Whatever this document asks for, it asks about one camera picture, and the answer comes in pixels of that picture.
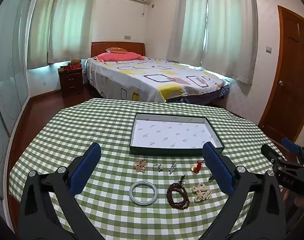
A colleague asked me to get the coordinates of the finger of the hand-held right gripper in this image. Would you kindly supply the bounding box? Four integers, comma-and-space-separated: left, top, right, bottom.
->
261, 144, 286, 165
281, 138, 302, 155

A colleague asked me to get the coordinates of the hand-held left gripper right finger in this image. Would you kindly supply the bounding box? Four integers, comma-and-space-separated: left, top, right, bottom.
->
202, 142, 288, 240

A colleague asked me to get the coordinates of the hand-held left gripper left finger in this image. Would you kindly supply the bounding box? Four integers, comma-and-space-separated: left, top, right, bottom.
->
18, 142, 105, 240

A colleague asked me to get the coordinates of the red knot gold charm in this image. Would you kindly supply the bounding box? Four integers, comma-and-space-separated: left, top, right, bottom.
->
190, 160, 205, 174

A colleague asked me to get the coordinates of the cream pearl necklace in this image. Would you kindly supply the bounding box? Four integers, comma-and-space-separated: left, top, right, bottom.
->
191, 182, 212, 203

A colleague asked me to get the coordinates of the green box tray white lining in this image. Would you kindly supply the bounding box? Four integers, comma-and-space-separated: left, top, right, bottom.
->
129, 112, 225, 156

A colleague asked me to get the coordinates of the small gold bead bracelet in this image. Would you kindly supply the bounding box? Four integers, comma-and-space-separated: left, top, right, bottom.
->
135, 158, 148, 173

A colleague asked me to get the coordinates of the dark red bead bracelet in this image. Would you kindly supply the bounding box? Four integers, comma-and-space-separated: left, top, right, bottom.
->
166, 175, 191, 209

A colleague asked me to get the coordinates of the pale jade bangle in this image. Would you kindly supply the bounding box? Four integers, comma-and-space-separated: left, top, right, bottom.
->
129, 180, 158, 206

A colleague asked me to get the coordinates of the person's right hand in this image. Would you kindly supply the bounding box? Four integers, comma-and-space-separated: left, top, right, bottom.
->
283, 189, 304, 212

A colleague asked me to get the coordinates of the green checked tablecloth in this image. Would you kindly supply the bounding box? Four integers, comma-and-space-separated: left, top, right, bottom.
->
8, 97, 292, 240

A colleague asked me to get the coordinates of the blue plaid bed skirt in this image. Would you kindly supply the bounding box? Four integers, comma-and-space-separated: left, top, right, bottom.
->
164, 84, 230, 106

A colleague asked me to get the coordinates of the brown wooden door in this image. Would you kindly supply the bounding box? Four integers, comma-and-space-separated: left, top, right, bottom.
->
258, 5, 304, 144

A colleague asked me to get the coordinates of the dark wooden nightstand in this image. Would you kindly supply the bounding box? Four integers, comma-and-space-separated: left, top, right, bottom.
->
57, 67, 84, 98

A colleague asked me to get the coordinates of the patterned white yellow bedsheet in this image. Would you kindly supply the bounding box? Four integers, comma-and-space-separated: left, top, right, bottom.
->
85, 56, 231, 103

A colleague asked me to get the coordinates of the pink pillow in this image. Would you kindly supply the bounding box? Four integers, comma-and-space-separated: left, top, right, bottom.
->
93, 52, 143, 62

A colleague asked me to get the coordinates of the glass door wardrobe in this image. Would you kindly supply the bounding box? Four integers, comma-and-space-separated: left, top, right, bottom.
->
0, 0, 33, 207

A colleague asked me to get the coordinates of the small red cushion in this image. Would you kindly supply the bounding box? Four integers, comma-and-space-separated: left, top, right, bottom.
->
105, 47, 129, 54

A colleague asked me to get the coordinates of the wooden bed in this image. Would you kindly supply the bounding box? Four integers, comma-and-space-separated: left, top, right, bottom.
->
90, 42, 146, 58

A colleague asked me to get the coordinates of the white sheer curtain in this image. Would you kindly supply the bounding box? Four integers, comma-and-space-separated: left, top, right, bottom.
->
166, 0, 209, 67
48, 0, 98, 61
200, 0, 259, 85
27, 0, 58, 69

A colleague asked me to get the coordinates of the air conditioner cable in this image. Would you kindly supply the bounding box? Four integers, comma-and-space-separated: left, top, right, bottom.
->
141, 1, 152, 17

